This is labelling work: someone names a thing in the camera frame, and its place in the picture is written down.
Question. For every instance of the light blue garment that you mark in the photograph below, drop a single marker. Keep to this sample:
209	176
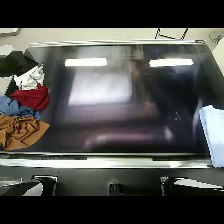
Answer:
215	133

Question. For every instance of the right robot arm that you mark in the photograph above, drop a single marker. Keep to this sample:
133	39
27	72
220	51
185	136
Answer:
166	186

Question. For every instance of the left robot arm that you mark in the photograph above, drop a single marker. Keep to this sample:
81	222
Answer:
50	186

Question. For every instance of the red garment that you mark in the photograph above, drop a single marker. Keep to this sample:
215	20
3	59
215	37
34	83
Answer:
31	98

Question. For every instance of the white garment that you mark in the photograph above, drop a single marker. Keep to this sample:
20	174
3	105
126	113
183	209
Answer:
30	79

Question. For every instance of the black garment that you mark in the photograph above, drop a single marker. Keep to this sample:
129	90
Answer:
16	61

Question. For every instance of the silver frame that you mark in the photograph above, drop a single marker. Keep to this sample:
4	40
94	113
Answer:
110	163

